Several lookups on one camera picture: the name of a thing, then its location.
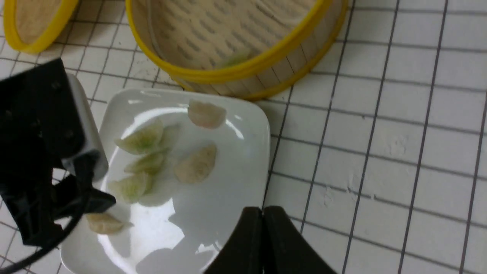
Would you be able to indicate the cream dumpling on plate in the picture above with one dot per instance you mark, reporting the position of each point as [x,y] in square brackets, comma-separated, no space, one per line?
[196,167]

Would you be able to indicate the bamboo steamer lid yellow rim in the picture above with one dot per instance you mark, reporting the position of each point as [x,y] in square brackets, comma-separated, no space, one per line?
[31,26]

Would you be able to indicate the green dumpling on plate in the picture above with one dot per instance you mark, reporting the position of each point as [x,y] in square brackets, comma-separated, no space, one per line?
[150,163]
[144,140]

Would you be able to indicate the green dumpling on plate upper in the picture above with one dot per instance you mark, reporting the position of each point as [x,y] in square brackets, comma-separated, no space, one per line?
[144,140]

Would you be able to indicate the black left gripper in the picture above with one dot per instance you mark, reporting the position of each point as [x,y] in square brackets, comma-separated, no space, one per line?
[39,126]

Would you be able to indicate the pink dumpling on plate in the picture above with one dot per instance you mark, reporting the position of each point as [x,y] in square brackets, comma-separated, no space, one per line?
[206,115]

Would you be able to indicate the bamboo steamer basket yellow rim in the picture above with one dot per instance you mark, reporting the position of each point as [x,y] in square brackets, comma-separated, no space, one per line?
[250,49]

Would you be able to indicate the cream dumpling plate front edge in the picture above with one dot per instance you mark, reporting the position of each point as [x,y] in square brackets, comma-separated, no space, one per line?
[103,223]

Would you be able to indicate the green dumpling on plate lower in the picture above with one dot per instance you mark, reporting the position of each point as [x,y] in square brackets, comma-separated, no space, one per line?
[150,163]

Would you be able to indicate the large green dumpling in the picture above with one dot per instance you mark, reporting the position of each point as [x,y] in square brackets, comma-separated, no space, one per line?
[131,189]

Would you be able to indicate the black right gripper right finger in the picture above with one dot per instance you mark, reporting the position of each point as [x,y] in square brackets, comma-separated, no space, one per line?
[285,251]

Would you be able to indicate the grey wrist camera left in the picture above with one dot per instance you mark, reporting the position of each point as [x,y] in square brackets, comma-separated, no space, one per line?
[92,143]

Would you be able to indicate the white square plate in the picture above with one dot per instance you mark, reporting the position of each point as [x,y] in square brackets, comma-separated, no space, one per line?
[178,228]

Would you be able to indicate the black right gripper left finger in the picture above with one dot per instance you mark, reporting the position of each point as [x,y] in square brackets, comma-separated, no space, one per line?
[242,252]

